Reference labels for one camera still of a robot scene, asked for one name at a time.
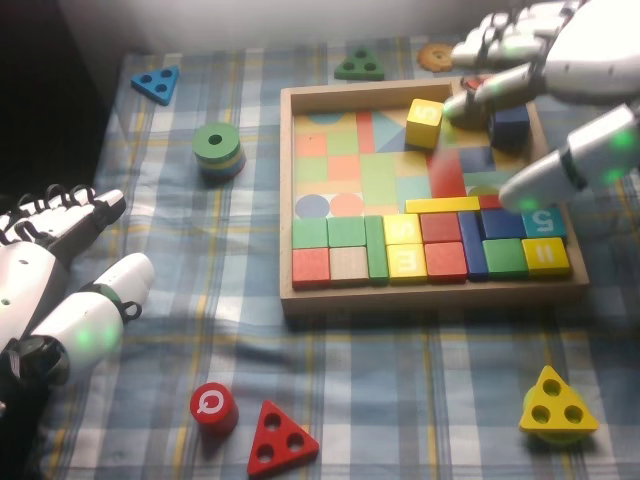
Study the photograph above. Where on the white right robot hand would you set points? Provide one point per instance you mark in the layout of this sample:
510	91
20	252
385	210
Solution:
595	55

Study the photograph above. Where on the blue checked cloth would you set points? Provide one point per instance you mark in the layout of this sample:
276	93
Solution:
350	375

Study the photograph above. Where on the tan flower biscuit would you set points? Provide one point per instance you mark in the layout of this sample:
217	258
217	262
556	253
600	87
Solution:
430	60

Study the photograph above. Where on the red cylinder with white Q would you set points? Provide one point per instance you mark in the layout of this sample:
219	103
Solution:
215	421

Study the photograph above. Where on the yellow three-hole triangle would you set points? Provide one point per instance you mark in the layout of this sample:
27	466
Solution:
555	402

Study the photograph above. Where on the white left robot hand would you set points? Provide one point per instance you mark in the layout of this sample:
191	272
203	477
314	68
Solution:
25	295

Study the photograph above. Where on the dark blue cube block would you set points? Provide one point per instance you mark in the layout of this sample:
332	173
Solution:
510	126

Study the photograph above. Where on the yellow cube block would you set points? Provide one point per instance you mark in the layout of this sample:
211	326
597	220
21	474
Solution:
424	127

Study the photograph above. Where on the red three-hole triangle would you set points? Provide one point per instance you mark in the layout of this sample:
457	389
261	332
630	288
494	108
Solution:
279	439

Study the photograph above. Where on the green three-hole triangle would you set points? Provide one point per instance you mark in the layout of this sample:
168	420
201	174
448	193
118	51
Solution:
359	75

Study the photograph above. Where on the wooden puzzle tray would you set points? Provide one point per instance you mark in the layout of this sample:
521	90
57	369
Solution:
430	300

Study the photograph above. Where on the blue three-hole triangle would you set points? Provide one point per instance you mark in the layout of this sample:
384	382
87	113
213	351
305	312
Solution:
141	86

